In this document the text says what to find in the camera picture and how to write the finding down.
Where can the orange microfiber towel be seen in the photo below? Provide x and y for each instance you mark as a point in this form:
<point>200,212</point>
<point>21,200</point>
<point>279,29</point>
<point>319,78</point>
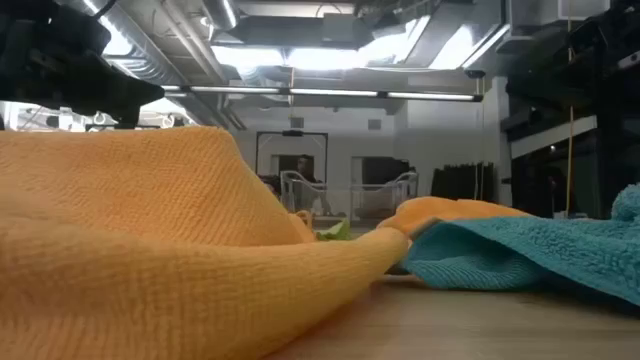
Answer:
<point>450,210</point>
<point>150,225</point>

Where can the green microfiber towel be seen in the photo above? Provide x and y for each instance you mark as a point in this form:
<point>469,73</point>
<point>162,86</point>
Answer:
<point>337,232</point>

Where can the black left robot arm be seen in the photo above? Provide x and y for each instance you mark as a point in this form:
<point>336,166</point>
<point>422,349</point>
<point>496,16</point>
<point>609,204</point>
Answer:
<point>50,25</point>

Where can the teal microfiber towel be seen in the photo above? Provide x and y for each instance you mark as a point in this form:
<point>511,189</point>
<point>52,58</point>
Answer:
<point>525,250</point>

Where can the black curtain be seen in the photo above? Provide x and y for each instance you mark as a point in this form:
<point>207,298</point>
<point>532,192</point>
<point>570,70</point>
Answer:
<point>460,182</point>

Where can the clear plastic bin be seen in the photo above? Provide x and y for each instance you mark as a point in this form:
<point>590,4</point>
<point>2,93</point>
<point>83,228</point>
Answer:
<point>395,200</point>

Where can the person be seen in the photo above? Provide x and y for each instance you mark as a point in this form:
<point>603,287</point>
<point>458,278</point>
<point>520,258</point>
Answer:
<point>304,167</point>

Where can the long ceiling light bar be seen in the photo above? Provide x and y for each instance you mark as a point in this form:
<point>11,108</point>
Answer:
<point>330,92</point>

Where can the black ceiling camera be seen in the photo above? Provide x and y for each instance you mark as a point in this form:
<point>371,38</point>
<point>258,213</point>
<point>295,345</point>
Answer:
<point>475,74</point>

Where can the silver ceiling duct pipe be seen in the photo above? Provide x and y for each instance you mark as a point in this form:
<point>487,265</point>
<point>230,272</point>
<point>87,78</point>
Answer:
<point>220,12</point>

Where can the grey wall vent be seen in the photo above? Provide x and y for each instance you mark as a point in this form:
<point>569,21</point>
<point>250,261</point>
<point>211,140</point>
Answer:
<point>374,124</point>
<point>296,123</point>

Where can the black background gantry frame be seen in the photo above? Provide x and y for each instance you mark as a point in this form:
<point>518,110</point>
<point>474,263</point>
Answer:
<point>292,133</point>

